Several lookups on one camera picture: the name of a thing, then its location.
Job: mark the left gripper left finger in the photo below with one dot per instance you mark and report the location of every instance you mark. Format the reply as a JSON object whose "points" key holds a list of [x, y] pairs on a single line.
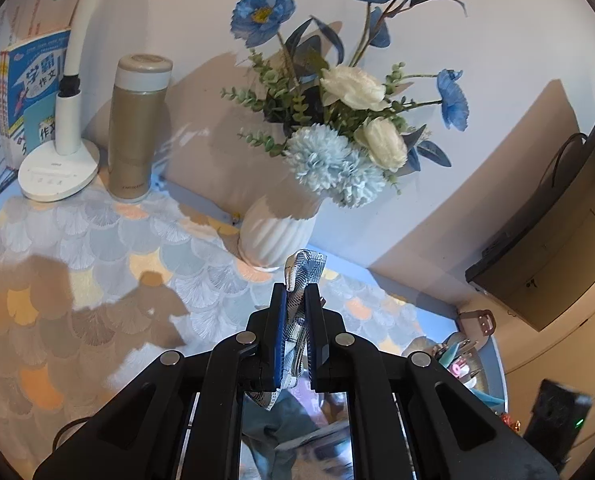
{"points": [[278, 311]]}

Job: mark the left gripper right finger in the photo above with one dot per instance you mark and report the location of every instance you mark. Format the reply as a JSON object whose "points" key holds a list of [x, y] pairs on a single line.
{"points": [[316, 334]]}

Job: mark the white ribbed vase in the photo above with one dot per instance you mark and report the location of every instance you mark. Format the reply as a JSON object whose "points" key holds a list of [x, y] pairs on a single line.
{"points": [[277, 225]]}

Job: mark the ribbed glass plate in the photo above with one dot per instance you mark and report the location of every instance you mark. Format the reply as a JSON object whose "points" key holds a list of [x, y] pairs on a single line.
{"points": [[466, 364]]}

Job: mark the brown handbag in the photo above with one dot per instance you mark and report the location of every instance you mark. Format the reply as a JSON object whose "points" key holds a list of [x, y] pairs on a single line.
{"points": [[478, 326]]}

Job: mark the black television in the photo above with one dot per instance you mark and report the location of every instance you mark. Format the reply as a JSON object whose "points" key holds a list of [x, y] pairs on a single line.
{"points": [[543, 261]]}

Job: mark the artificial flower bouquet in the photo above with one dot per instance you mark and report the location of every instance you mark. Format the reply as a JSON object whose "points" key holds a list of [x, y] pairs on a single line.
{"points": [[345, 134]]}

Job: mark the patterned table mat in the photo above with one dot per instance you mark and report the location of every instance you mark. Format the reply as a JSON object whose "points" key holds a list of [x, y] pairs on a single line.
{"points": [[92, 290]]}

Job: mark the gold thermos bottle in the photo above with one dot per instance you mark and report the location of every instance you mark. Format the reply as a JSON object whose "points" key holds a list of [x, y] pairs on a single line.
{"points": [[138, 98]]}

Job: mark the white desk lamp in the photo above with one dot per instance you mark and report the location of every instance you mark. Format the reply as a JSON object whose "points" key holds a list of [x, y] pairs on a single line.
{"points": [[64, 167]]}

